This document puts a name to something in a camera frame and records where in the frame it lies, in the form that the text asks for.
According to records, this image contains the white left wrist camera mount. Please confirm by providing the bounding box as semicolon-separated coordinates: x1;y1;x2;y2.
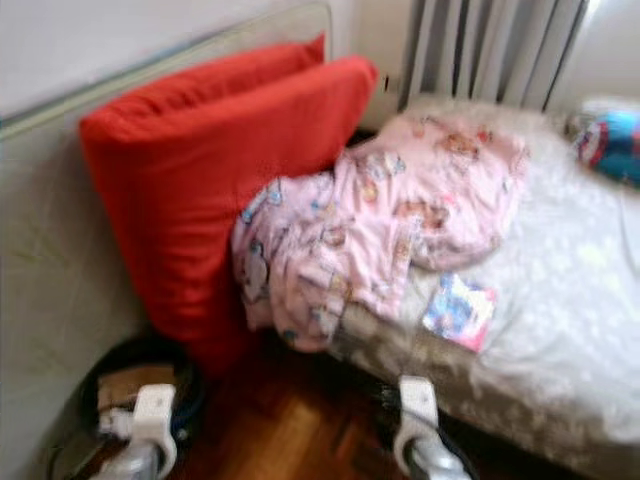
129;384;179;452

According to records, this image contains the brown cardboard piece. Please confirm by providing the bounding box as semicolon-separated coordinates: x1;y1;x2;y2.
97;364;177;412

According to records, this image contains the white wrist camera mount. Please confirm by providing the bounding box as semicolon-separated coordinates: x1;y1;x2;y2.
397;374;442;442
129;384;179;452

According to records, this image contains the bed with grey floral sheet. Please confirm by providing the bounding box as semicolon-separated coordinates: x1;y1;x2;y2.
334;94;640;480

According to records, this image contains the star striped bolster pillow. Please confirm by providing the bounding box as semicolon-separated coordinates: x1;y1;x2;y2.
574;107;640;187

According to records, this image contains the grey pleated curtain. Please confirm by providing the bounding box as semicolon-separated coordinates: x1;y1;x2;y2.
404;0;590;110

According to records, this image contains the white crumpled tissue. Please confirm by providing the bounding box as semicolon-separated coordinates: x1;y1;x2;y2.
99;407;137;440

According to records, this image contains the red fabric cushion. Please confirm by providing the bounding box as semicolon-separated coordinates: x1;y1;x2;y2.
80;55;380;377
108;34;327;108

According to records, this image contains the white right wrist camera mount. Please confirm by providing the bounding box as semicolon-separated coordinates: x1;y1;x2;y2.
397;374;442;442

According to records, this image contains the pink cartoon print blanket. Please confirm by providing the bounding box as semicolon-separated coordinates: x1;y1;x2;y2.
231;111;530;352

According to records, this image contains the black waste bin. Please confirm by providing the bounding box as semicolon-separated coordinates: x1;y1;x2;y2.
49;334;207;480

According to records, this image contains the pale quilted spare mattress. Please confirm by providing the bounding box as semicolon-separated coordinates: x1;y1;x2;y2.
0;2;332;480

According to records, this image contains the colourful comic book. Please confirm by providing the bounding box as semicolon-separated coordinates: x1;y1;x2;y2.
421;272;499;354

